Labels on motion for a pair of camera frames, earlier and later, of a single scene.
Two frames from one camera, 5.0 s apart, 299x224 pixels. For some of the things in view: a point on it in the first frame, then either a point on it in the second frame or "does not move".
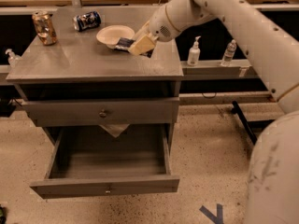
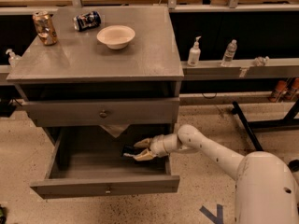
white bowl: x=110 y=35 does not move
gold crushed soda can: x=45 y=27 does not move
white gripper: x=158 y=27 to x=159 y=146
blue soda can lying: x=86 y=21 does not move
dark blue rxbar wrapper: x=123 y=44 to x=129 y=148
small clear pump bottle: x=12 y=58 does not move
